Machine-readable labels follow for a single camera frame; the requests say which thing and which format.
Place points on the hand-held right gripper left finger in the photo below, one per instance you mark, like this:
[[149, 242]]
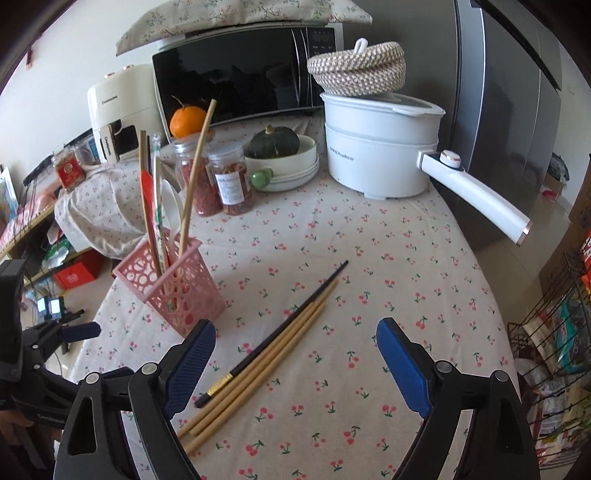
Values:
[[189, 369]]

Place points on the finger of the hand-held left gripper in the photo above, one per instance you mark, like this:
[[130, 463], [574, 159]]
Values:
[[78, 331]]

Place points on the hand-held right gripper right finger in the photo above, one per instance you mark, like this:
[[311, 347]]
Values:
[[406, 364]]

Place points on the pink perforated utensil holder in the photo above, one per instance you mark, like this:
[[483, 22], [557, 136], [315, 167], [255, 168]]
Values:
[[194, 286]]

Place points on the black chopstick gold band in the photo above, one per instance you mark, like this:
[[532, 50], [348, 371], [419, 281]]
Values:
[[277, 328]]

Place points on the white plastic spoon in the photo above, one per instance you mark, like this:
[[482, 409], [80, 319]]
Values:
[[171, 203]]

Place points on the red cardboard box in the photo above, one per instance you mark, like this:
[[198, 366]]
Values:
[[78, 277]]

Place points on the cherry print tablecloth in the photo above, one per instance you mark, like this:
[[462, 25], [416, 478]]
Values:
[[369, 277]]

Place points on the red label clear jar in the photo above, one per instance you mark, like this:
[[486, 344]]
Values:
[[69, 173]]

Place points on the tall glass spice jar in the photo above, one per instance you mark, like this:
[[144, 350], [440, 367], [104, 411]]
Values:
[[207, 194]]

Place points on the short glass spice jar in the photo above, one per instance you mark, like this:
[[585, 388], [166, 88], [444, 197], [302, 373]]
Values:
[[231, 184]]

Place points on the white electric cooking pot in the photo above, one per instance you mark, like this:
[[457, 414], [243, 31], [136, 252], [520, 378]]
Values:
[[369, 157]]

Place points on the orange fruit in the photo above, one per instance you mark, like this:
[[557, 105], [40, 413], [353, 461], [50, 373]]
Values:
[[184, 122]]

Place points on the cream air fryer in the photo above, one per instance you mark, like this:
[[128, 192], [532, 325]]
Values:
[[120, 97]]

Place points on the green kabocha squash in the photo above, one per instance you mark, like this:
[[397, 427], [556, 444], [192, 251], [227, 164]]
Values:
[[270, 143]]

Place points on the grey refrigerator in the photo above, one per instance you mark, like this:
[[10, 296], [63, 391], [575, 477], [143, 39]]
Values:
[[498, 115]]

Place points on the black microwave oven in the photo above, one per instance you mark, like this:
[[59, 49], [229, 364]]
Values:
[[240, 78]]

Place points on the floral cloth cover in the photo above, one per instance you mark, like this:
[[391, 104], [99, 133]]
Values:
[[207, 18]]

